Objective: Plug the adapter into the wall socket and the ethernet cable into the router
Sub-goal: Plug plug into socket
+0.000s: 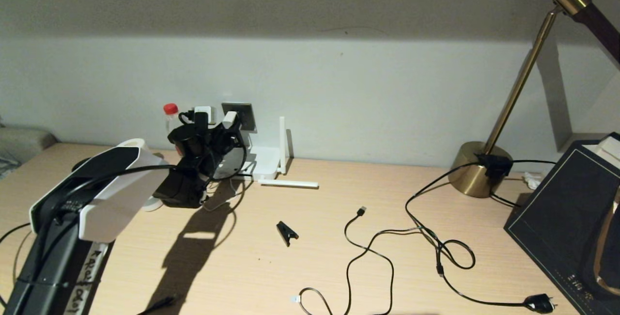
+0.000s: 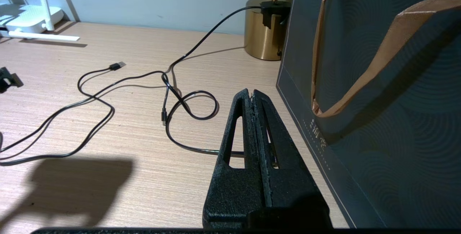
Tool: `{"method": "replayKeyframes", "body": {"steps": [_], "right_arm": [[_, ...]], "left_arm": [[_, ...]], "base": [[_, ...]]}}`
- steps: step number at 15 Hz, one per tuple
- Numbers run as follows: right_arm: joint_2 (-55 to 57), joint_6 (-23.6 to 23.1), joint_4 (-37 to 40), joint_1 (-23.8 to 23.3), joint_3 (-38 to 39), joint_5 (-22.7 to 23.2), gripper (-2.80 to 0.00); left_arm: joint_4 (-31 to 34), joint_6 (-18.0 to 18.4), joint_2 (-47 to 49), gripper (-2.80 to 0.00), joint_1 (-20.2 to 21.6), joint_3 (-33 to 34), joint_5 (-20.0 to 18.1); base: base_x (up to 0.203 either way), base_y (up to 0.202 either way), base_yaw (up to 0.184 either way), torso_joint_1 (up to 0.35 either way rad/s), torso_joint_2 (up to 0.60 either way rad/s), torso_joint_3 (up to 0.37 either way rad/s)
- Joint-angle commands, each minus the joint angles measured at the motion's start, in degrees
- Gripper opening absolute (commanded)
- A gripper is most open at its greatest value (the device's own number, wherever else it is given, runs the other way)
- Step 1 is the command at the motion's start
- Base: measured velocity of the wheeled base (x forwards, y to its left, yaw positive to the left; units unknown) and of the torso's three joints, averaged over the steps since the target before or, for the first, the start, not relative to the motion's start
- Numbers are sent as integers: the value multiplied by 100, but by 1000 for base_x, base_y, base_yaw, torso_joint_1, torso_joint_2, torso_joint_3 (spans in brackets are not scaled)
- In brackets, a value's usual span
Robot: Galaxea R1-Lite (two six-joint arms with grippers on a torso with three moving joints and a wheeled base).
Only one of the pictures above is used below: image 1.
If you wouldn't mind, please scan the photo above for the white router with antennas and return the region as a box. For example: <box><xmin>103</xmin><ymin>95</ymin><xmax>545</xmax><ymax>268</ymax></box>
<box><xmin>220</xmin><ymin>116</ymin><xmax>319</xmax><ymax>189</ymax></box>

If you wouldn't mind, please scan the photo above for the clear bottle red cap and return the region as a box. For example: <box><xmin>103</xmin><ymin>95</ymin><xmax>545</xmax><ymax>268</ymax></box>
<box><xmin>163</xmin><ymin>103</ymin><xmax>184</xmax><ymax>134</ymax></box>

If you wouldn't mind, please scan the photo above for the black clip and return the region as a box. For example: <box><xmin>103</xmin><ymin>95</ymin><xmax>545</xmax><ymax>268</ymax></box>
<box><xmin>276</xmin><ymin>221</ymin><xmax>299</xmax><ymax>247</ymax></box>

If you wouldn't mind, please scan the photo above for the grey cushion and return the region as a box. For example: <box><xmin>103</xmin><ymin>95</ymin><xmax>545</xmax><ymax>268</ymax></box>
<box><xmin>0</xmin><ymin>121</ymin><xmax>58</xmax><ymax>180</ymax></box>

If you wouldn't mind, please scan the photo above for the brass desk lamp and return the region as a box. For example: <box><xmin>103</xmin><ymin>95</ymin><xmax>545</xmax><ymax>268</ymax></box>
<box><xmin>448</xmin><ymin>0</ymin><xmax>620</xmax><ymax>198</ymax></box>

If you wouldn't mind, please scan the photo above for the black block on lamp base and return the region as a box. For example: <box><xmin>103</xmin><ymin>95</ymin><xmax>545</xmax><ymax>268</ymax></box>
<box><xmin>477</xmin><ymin>154</ymin><xmax>513</xmax><ymax>180</ymax></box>

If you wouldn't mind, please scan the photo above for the grey wall socket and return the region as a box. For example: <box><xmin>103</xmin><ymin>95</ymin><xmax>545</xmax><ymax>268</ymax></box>
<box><xmin>221</xmin><ymin>103</ymin><xmax>256</xmax><ymax>133</ymax></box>

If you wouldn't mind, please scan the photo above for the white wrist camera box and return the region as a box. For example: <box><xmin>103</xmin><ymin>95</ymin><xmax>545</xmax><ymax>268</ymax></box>
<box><xmin>194</xmin><ymin>106</ymin><xmax>214</xmax><ymax>126</ymax></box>

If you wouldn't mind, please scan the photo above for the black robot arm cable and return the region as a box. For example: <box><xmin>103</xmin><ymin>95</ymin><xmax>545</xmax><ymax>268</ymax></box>
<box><xmin>44</xmin><ymin>110</ymin><xmax>248</xmax><ymax>233</ymax></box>

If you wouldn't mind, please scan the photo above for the black USB cable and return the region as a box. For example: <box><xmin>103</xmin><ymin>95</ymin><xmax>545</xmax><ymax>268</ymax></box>
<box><xmin>291</xmin><ymin>206</ymin><xmax>394</xmax><ymax>315</ymax></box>

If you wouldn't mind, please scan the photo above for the black cable through grommet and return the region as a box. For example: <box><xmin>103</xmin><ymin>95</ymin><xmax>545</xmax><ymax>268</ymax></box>
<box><xmin>0</xmin><ymin>222</ymin><xmax>32</xmax><ymax>315</ymax></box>

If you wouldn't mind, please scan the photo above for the black bag gold handle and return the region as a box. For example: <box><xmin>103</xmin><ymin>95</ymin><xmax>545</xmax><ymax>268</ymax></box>
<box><xmin>504</xmin><ymin>133</ymin><xmax>620</xmax><ymax>315</ymax></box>

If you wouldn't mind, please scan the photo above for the black lamp power cord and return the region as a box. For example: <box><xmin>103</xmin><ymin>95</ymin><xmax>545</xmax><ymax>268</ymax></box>
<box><xmin>405</xmin><ymin>159</ymin><xmax>557</xmax><ymax>315</ymax></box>

